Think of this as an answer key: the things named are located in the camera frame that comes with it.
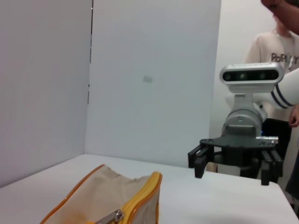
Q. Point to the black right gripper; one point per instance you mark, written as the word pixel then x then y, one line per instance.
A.
pixel 238 143

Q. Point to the beige food bag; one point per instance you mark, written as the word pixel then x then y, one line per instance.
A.
pixel 105 193

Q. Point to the silver zipper pull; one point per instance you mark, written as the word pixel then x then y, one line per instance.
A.
pixel 112 216

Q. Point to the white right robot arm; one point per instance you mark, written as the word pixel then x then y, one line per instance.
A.
pixel 289 91

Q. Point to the bystander bare hand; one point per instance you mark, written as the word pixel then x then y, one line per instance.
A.
pixel 294 120

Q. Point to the silver knurled plug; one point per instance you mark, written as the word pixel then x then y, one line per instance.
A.
pixel 266 139

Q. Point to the bystander in beige shirt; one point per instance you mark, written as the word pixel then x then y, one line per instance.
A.
pixel 264 46

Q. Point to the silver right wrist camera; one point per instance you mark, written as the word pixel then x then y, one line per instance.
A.
pixel 250 75

